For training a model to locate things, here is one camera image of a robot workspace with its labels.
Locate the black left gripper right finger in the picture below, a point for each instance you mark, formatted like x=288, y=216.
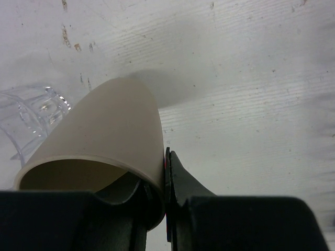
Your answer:
x=198, y=219

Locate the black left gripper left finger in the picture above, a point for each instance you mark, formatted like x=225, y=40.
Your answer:
x=112, y=219

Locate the clear textured glass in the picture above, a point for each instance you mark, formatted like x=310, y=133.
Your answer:
x=28, y=115

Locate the beige plastic cup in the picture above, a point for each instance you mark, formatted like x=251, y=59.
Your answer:
x=113, y=131

